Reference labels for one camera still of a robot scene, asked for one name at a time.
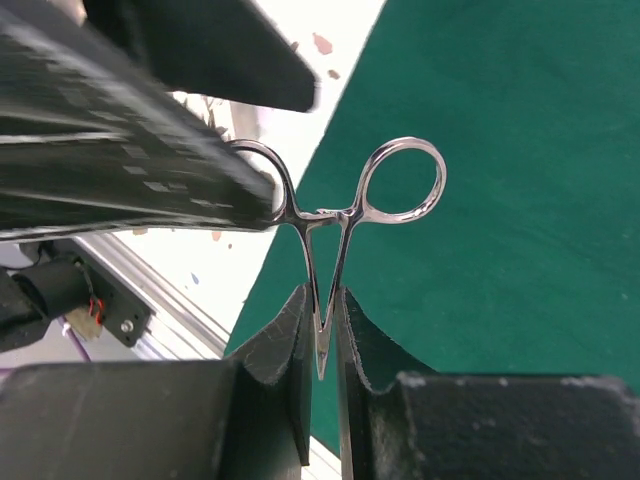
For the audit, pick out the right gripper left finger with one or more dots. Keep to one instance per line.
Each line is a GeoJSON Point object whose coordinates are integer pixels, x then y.
{"type": "Point", "coordinates": [246, 416]}

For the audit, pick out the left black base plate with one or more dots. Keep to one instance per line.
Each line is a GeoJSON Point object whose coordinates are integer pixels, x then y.
{"type": "Point", "coordinates": [111, 304]}

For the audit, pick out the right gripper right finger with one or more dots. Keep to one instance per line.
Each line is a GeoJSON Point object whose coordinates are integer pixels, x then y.
{"type": "Point", "coordinates": [400, 419]}

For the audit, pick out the green surgical drape cloth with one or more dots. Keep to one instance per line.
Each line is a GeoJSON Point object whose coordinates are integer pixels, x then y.
{"type": "Point", "coordinates": [530, 261]}

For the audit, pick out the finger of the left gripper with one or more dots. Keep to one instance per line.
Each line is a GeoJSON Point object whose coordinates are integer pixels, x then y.
{"type": "Point", "coordinates": [91, 143]}
{"type": "Point", "coordinates": [223, 49]}

